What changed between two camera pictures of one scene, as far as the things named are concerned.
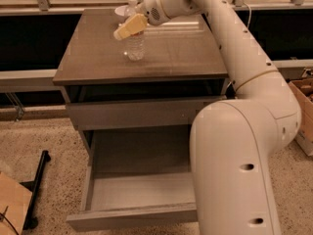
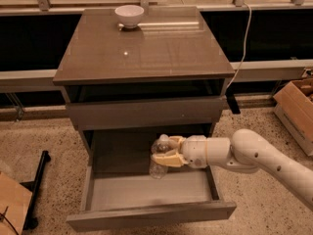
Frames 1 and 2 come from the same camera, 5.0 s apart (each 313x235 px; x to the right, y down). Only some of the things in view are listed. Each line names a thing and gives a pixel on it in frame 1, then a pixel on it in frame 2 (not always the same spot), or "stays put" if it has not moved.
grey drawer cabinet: x=143 y=107 stays put
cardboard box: x=302 y=89 stays put
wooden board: x=15 y=200 stays put
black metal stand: x=33 y=185 stays put
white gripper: x=151 y=9 -> x=194 y=151
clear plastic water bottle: x=135 y=45 -> x=157 y=147
